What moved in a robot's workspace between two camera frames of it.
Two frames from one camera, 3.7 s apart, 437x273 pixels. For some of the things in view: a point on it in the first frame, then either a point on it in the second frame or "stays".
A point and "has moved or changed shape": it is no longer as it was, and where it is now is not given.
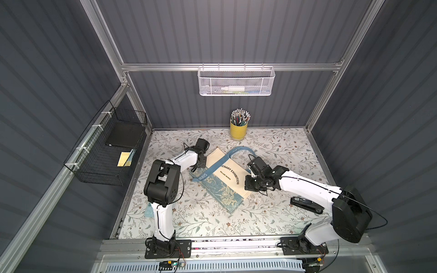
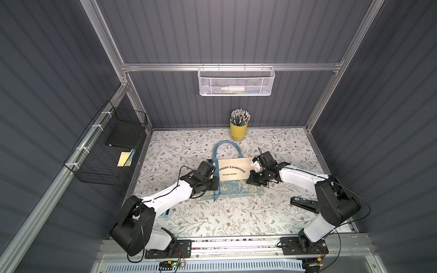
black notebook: x=124 y=134 stays
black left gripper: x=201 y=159 → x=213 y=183
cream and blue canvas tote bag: x=223 y=178 has moved or changed shape
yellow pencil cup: x=238 y=133 stays
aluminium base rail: x=341 y=249 stays
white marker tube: x=234 y=88 stays
